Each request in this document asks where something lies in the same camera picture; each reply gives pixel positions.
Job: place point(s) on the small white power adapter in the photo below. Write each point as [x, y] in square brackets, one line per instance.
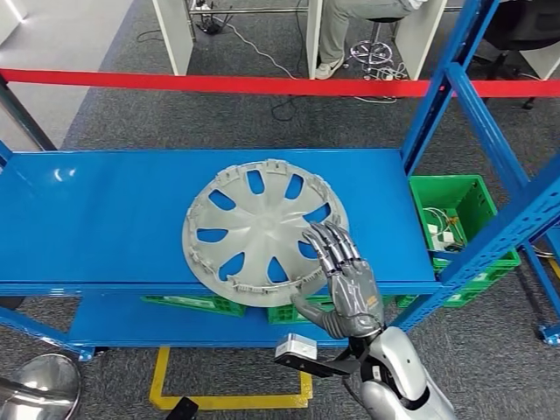
[447, 237]
[433, 228]

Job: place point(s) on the chrome stanchion post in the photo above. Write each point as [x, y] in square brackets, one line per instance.
[26, 119]
[48, 385]

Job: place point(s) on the person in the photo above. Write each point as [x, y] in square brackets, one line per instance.
[336, 29]

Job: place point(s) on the stool with chrome base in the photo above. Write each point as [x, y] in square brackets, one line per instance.
[370, 53]

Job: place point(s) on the yellow floor tape outline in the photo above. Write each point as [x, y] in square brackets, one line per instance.
[555, 268]
[227, 401]

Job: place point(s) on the black office chair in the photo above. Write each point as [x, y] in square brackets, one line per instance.
[521, 23]

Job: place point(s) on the black robot left wrist mount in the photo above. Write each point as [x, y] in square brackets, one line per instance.
[183, 410]

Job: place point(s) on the red barrier belt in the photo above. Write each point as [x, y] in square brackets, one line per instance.
[219, 84]

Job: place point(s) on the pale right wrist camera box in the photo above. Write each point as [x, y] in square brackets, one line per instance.
[297, 346]

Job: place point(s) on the black right wrist camera bracket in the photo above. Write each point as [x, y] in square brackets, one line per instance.
[332, 368]

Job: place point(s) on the grey plastic wheel cover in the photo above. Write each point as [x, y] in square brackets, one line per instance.
[263, 232]

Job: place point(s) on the black power strip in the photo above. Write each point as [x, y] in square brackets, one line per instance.
[212, 24]

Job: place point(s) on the green plastic crate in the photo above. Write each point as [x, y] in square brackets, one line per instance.
[459, 298]
[468, 200]
[280, 316]
[227, 306]

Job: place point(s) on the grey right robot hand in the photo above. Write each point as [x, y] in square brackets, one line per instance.
[354, 295]

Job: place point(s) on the metal desk crossbar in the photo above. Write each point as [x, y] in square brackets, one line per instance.
[249, 10]

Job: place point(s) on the white desk side panel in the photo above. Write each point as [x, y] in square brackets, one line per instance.
[543, 61]
[173, 35]
[313, 35]
[415, 40]

